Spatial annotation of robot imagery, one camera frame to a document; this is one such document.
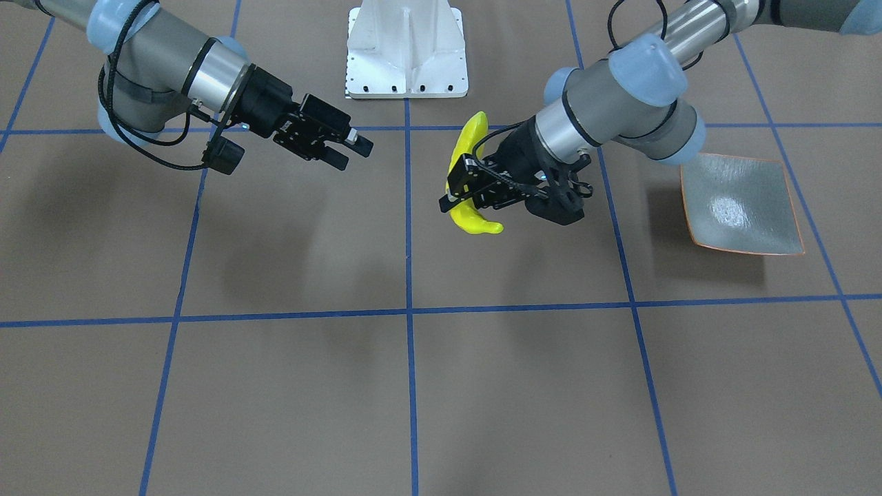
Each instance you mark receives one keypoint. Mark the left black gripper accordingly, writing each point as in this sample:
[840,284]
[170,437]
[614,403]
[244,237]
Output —
[518,153]

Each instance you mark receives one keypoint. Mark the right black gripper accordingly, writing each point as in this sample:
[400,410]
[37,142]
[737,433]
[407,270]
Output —
[264,102]

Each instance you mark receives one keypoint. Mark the yellow banana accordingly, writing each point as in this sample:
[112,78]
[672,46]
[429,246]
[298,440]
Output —
[465,172]

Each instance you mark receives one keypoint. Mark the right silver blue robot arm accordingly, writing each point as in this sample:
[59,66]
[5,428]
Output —
[159,67]

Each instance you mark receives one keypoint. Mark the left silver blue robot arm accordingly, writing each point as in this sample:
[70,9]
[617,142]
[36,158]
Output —
[633,96]

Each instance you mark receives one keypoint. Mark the grey square plate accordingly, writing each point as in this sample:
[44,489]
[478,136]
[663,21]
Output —
[741,205]

